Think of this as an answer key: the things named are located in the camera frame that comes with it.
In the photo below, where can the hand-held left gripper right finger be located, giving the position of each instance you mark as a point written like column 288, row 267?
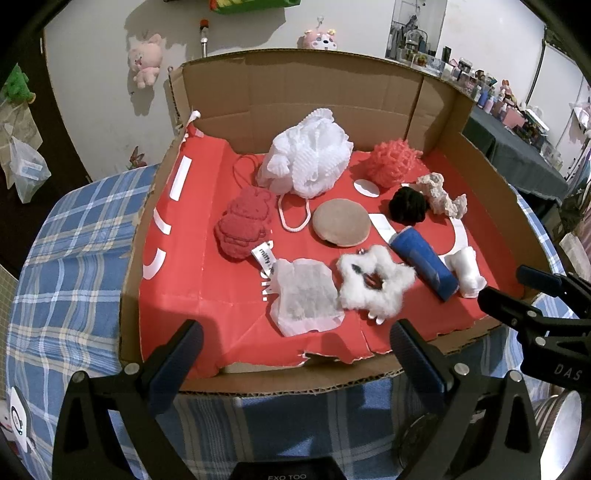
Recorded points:
column 418, row 364

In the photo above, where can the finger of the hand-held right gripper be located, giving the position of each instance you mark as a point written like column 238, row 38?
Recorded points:
column 503, row 304
column 531, row 274

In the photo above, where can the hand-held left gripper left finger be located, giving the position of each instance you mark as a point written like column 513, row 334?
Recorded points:
column 178, row 369

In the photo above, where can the white cloth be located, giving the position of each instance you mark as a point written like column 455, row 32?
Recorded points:
column 466, row 267

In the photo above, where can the white fluffy scrunchie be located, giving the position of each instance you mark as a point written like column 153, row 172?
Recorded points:
column 392, row 277

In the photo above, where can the blue cloth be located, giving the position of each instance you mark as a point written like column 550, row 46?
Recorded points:
column 422, row 258

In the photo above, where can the cream crochet scrunchie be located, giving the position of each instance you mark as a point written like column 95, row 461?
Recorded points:
column 438, row 194

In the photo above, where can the black scrunchie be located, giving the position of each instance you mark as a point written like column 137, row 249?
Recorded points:
column 406, row 205

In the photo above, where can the beige round powder puff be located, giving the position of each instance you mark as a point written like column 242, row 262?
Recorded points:
column 341, row 221

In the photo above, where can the red foam fruit net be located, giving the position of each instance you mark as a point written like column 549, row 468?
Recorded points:
column 392, row 164

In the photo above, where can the white mesh bath pouf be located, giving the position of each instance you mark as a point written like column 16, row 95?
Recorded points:
column 309, row 157

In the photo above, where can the cardboard box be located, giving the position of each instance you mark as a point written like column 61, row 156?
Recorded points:
column 323, row 87

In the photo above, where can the large glass jar metal lid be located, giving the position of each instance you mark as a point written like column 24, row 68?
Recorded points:
column 561, row 415

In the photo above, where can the small clear plastic jar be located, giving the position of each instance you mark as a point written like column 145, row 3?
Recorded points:
column 415, row 438

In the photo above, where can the dark cloth covered table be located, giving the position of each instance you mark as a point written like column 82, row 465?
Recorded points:
column 508, row 147

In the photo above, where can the blue plaid blanket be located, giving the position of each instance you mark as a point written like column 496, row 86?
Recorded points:
column 78, row 277

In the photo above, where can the white printed tag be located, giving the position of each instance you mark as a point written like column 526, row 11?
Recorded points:
column 18, row 415

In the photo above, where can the row of cosmetic bottles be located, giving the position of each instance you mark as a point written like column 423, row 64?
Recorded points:
column 503, row 99

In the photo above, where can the clear plastic bag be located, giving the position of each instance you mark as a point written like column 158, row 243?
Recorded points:
column 30, row 170

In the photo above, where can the pink pig plush toy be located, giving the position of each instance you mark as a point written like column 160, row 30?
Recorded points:
column 145, row 57

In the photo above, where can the pink round plush toy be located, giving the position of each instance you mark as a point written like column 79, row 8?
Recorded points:
column 321, row 40

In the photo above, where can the green plush toy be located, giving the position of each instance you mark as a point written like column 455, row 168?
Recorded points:
column 18, row 85

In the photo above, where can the red capped metal rod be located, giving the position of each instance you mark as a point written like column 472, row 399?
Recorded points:
column 203, row 37

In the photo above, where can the green tote bag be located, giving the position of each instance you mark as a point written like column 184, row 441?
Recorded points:
column 254, row 4

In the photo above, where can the wall mirror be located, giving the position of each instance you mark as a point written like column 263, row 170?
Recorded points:
column 415, row 27

